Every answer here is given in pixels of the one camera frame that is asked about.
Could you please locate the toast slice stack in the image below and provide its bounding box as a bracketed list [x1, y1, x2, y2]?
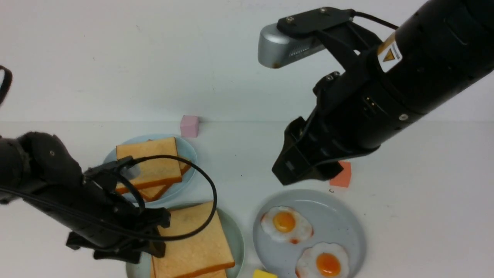
[132, 158, 191, 201]
[116, 137, 182, 190]

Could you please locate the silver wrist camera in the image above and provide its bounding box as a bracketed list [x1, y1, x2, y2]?
[116, 156, 141, 181]
[258, 7, 355, 69]

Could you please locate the green sandwich plate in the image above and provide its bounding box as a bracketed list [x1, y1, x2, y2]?
[125, 208, 245, 278]

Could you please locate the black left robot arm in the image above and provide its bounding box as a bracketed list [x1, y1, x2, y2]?
[1, 132, 171, 264]

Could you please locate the toast slice top stack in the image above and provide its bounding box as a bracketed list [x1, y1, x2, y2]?
[116, 137, 182, 190]

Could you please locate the orange cube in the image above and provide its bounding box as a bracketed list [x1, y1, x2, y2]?
[329, 161, 352, 188]

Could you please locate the toast slice on green plate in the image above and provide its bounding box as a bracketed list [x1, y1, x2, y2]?
[152, 201, 236, 278]

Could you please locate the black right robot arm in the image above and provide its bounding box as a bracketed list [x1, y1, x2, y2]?
[258, 0, 493, 185]

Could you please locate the fried egg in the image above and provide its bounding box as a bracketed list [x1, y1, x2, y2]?
[295, 242, 350, 278]
[261, 206, 314, 244]

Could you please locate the yellow cube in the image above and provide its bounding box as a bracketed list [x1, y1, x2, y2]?
[252, 269, 278, 278]

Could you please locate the blue bread plate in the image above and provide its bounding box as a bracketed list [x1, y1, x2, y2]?
[104, 134, 198, 206]

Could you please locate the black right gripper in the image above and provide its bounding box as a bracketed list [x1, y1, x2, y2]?
[272, 54, 409, 185]

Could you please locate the pink cube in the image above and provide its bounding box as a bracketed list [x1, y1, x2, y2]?
[180, 115, 200, 138]

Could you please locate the grey egg plate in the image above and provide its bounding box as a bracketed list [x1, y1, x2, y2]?
[252, 189, 367, 278]

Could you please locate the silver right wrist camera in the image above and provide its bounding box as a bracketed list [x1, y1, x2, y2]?
[258, 7, 355, 69]

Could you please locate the toast slice bottom stack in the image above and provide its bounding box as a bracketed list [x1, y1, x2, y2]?
[132, 158, 191, 201]

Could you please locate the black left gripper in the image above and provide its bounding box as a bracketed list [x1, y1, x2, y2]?
[66, 208, 171, 264]

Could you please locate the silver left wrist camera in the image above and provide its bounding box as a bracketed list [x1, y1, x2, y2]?
[116, 156, 141, 181]

